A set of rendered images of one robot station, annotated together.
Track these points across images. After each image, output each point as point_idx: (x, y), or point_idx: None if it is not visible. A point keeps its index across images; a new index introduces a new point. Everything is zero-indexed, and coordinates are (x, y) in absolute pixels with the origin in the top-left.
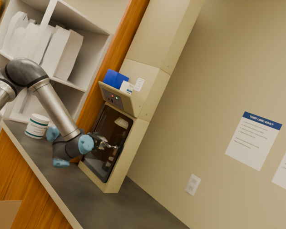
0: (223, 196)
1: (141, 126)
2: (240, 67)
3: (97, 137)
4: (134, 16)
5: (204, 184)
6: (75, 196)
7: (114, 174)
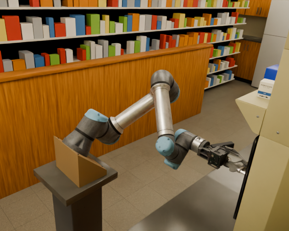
0: None
1: (274, 153)
2: None
3: (219, 152)
4: None
5: None
6: (189, 207)
7: (242, 213)
